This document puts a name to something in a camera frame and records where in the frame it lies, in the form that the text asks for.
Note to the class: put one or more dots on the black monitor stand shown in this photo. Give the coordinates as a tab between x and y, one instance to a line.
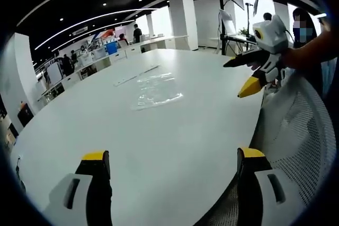
223	43

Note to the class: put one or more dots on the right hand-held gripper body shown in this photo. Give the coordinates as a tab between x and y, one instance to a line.
272	35

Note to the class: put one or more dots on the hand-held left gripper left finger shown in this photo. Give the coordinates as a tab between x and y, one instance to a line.
79	197

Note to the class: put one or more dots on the white square pillar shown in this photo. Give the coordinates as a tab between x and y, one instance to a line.
183	21

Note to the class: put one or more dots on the crinkled clear food packaging bag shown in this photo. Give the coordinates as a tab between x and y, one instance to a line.
157	92

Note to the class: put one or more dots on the white mesh office chair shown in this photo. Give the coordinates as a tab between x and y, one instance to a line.
296	141

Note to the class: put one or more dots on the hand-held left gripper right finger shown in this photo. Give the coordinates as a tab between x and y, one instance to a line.
254	197

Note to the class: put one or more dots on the light blue cloth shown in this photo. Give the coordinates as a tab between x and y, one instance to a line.
328	77

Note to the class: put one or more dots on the black floor cabinet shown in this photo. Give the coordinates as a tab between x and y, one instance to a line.
25	115

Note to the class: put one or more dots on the blue storage box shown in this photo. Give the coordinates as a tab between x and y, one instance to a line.
111	48

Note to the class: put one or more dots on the small tilted monitor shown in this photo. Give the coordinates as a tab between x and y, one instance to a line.
228	22

